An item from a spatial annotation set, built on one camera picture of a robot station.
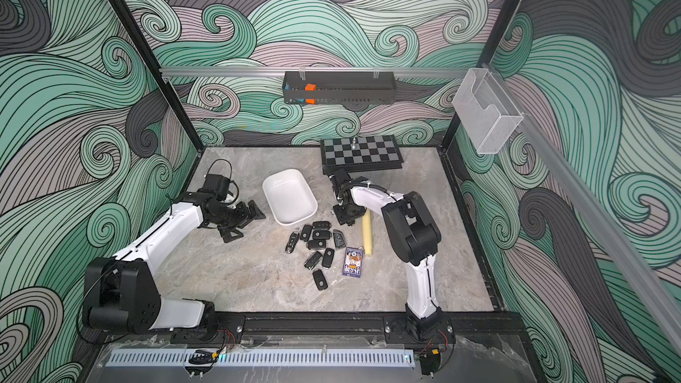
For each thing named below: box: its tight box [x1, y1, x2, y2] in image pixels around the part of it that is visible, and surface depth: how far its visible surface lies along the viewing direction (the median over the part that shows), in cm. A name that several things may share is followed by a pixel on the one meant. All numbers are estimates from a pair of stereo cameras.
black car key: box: [299, 224, 314, 243], surface depth 94 cm
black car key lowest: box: [312, 269, 329, 291], surface depth 83 cm
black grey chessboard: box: [320, 134, 404, 175], surface depth 116 cm
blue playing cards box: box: [342, 246, 365, 279], surface depth 87 cm
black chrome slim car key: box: [285, 231, 301, 255], surface depth 91 cm
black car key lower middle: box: [305, 239, 327, 251], surface depth 92 cm
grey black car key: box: [332, 228, 347, 250], surface depth 92 cm
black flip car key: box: [304, 250, 323, 270], surface depth 87 cm
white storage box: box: [262, 168, 319, 227], surface depth 104 cm
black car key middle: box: [312, 229, 331, 240], surface depth 94 cm
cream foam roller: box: [361, 208, 373, 257], surface depth 92 cm
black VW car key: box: [321, 247, 336, 269], surface depth 89 cm
